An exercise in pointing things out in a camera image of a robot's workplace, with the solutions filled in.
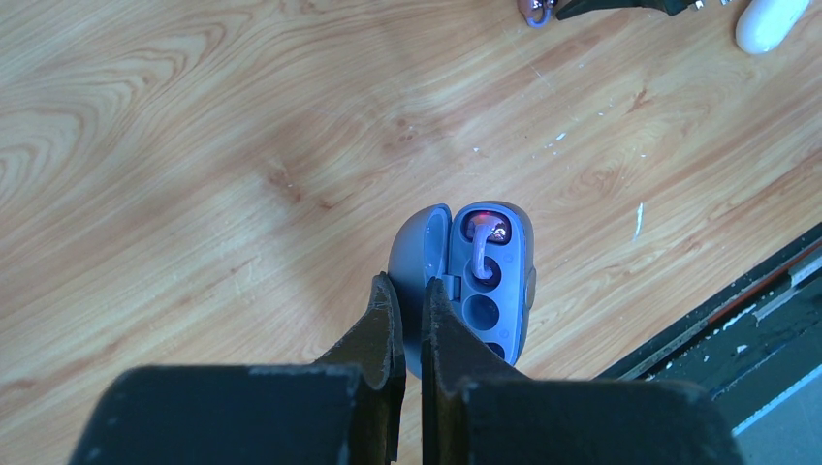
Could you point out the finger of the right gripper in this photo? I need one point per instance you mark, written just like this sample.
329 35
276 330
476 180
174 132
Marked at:
580 7

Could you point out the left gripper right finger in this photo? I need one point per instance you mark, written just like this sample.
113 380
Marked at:
478 409

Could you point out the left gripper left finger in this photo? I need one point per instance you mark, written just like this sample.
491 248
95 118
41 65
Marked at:
342 408

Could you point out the purple earbud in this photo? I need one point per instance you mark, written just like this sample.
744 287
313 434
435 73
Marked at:
482 229
536 13

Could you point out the blue-grey earbud case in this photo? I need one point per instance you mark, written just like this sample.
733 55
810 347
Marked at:
432 244

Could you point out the white earbud charging case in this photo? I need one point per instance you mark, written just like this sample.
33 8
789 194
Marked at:
764 24

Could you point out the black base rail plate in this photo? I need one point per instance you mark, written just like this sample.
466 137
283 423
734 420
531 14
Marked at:
752 345

